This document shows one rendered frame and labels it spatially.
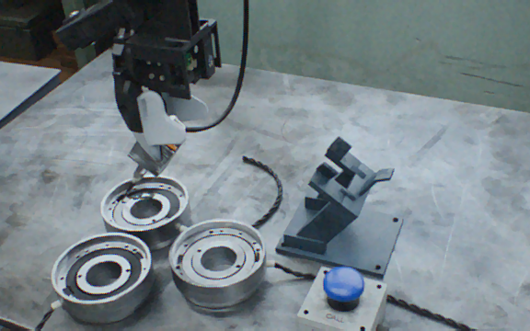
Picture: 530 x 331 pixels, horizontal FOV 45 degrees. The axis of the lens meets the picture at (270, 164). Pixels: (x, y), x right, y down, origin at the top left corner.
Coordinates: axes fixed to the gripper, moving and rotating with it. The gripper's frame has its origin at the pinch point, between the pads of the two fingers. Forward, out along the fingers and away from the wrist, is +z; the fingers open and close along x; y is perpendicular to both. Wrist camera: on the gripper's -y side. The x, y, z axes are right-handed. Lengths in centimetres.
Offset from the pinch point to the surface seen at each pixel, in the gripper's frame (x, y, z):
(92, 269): -10.8, -3.9, 10.8
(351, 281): -7.8, 24.5, 5.8
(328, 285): -8.7, 22.6, 6.0
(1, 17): 118, -144, 52
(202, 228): -1.8, 5.2, 9.7
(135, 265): -9.0, 0.6, 10.3
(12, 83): 41, -64, 25
